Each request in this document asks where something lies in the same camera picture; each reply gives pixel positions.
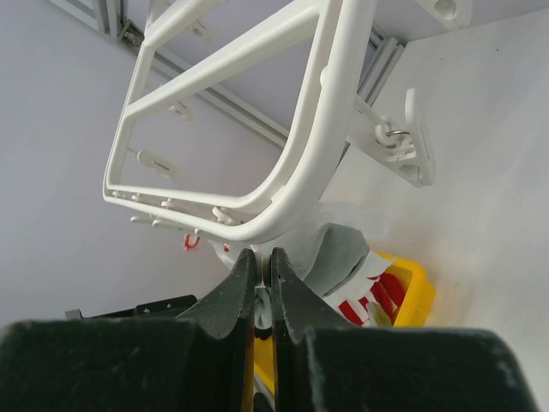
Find grey sock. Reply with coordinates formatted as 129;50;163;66
252;222;372;330

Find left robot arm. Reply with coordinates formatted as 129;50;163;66
65;294;198;320

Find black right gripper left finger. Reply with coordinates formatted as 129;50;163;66
178;249;256;411

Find white plastic clip hanger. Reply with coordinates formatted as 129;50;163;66
101;0;473;288

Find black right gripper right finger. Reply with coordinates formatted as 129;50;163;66
269;247;356;411

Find yellow plastic bin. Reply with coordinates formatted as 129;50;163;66
253;252;436;411

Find red white striped sock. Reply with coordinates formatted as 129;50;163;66
334;251;406;327

